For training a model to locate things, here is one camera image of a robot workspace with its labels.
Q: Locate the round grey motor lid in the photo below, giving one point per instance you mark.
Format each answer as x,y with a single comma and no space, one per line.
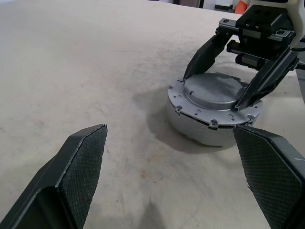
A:
212,93

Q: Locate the motor stator with copper windings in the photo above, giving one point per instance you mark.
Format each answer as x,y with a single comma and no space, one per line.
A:
209,136

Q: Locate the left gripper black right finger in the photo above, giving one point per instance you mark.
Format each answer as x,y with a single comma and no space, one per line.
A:
274,171

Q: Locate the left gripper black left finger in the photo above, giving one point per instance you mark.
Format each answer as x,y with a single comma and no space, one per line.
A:
78,171

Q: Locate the orange stool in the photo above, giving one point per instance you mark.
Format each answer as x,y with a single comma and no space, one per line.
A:
241,6

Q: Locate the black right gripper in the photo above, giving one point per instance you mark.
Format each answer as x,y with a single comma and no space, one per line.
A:
259,28

